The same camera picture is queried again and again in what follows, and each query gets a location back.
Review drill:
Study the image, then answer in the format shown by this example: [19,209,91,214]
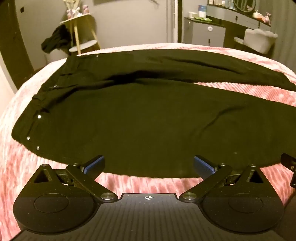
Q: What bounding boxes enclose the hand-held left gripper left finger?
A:
[32,155,118,202]

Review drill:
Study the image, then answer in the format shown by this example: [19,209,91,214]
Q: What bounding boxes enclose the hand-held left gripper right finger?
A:
[179,156,265,203]

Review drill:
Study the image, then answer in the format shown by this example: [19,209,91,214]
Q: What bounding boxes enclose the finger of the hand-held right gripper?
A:
[280,153,296,186]

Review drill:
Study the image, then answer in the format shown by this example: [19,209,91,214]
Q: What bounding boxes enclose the black pants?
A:
[11,49,296,179]

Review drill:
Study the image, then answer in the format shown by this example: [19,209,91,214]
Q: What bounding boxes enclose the pink ribbed blanket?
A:
[0,42,296,241]

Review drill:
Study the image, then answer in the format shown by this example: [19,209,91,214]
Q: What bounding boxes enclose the round two-tier side table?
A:
[60,13,102,55]

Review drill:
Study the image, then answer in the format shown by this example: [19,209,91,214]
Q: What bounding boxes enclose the white padded chair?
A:
[233,28,279,54]

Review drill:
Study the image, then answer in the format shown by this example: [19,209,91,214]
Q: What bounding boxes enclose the black clothing pile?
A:
[42,24,73,54]

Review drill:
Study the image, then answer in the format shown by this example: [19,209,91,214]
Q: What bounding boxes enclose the white tall column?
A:
[167,0,184,43]

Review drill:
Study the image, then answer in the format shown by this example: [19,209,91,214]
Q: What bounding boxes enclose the pink plush toy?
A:
[252,10,272,24]

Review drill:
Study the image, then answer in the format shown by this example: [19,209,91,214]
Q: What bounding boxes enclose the dark door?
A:
[0,0,36,71]

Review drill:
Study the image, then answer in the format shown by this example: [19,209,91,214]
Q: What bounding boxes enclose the grey vanity desk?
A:
[206,3,272,45]

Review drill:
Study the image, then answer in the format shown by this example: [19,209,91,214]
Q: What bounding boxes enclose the vase with pale flowers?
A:
[64,0,81,20]

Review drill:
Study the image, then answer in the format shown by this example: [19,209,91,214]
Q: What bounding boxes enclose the round black-framed mirror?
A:
[233,0,257,12]

